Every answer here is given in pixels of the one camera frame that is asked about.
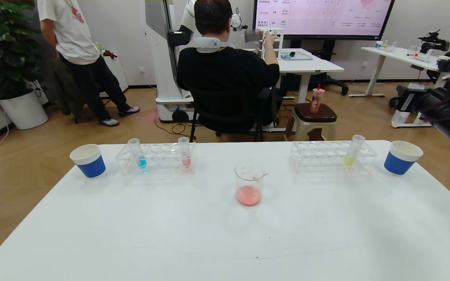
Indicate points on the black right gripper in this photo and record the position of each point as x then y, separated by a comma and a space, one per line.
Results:
405, 101

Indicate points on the blue pigment test tube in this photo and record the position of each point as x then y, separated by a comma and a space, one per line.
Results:
141, 161

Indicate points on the yellow pigment test tube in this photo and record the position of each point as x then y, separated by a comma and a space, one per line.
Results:
350, 159

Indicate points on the clear acrylic test tube rack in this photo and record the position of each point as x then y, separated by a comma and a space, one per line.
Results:
326, 158
162, 159

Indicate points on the clear glass beaker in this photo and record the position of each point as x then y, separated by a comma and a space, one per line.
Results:
249, 195

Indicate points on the long white desk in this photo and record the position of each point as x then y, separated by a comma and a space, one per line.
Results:
400, 54

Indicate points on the small blue paper cup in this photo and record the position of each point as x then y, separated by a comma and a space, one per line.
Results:
442, 62

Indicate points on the blue and white paper cup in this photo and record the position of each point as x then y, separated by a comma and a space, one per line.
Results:
90, 166
399, 163

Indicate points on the black screen stand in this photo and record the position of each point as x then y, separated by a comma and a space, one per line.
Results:
326, 80

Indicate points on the pink drink cup with straw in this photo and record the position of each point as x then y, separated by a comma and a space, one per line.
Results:
316, 100

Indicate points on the beige stool with brown seat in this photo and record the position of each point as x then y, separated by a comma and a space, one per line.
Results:
315, 113

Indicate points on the grey tray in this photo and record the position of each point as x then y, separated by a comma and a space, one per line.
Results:
301, 56

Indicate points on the white small drawer unit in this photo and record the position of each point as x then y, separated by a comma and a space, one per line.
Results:
277, 37

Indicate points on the black office chair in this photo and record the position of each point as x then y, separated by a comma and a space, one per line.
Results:
225, 117

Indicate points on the seated person in black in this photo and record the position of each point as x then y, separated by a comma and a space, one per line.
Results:
225, 78

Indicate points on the white neck band device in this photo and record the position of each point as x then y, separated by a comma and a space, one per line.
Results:
208, 43

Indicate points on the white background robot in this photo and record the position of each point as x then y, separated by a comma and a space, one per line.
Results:
162, 58

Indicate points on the white low cabinet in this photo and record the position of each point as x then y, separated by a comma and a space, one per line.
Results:
117, 74

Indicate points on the standing person in white shirt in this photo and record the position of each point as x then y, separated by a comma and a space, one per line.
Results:
70, 35

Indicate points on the dark green jacket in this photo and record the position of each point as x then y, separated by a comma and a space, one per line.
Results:
63, 89

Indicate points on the white plant pot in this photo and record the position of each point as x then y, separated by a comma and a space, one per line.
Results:
22, 111

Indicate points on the green leafy plant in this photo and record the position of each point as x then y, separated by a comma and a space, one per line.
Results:
2, 47

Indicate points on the black camera rig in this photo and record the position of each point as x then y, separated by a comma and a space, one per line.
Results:
432, 41

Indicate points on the large wall display screen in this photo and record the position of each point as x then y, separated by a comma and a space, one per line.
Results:
326, 17

